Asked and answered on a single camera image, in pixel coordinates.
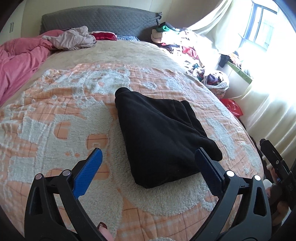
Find black garment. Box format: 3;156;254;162
115;87;223;189

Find pile of colourful clothes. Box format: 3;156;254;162
151;23;220;81

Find right hand red nails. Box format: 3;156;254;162
265;184;290;226

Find left hand red nails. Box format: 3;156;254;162
97;222;114;241

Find cream curtain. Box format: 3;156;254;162
189;1;295;163

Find red plastic bag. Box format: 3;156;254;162
220;98;243;119

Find orange white patterned bedspread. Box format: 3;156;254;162
1;41;263;240

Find white laundry basket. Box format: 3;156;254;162
202;70;230;99

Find pink blanket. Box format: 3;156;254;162
1;35;55;105

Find pale pink crumpled garment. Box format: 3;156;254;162
42;26;96;51

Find red cloth by headboard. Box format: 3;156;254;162
89;31;117;41

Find white wardrobe doors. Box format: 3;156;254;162
1;1;26;44

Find grey quilted headboard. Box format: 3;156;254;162
40;6;162;42

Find window with dark frame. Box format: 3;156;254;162
239;1;280;51

